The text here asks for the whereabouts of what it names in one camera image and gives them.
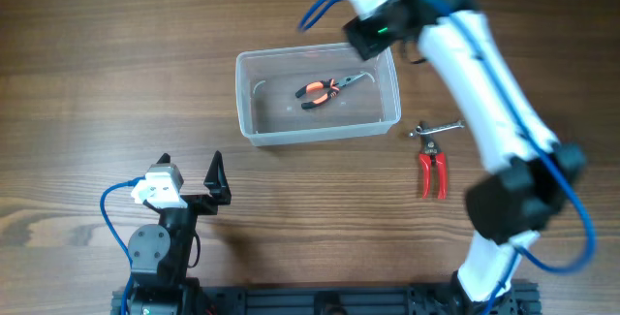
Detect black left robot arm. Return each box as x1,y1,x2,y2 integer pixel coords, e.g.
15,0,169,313
115,151,232,315

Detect clear plastic container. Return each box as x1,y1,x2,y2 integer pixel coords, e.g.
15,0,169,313
235,43,401,146

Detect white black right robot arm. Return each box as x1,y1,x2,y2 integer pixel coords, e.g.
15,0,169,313
344,0,596,314

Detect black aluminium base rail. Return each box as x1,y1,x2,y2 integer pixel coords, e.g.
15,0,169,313
110,282,542,315

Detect silver combination wrench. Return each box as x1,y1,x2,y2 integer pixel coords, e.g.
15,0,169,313
408,119,465,138

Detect orange black needle-nose pliers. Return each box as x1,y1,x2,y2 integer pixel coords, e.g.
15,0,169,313
294,71,369,111

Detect red handled wire stripper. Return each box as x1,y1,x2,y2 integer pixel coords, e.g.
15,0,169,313
418,134,448,200

